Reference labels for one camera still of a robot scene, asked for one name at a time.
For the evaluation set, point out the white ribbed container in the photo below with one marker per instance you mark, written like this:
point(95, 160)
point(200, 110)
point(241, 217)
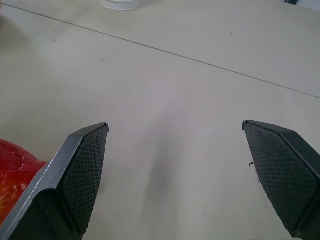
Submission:
point(119, 4)

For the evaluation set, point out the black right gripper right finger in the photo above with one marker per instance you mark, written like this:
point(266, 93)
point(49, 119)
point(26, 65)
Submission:
point(282, 175)

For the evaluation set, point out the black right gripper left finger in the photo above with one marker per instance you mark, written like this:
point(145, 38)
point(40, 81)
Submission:
point(75, 180)

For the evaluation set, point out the red plastic object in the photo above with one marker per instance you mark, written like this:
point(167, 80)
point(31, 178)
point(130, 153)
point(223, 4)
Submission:
point(15, 172)

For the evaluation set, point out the dark object at table edge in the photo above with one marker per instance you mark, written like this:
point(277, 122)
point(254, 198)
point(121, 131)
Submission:
point(291, 1)

